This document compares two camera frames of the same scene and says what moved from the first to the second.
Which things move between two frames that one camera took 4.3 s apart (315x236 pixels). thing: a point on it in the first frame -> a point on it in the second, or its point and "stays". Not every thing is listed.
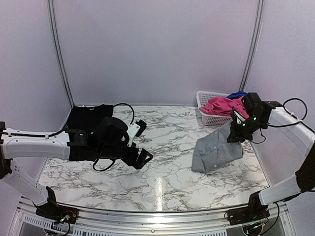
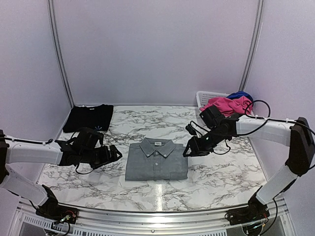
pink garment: (220, 105) stays
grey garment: (211, 150) -> (156, 159)
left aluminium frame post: (58, 44) stays
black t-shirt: (88, 118) stays
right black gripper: (235, 136) -> (197, 149)
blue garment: (236, 95) stays
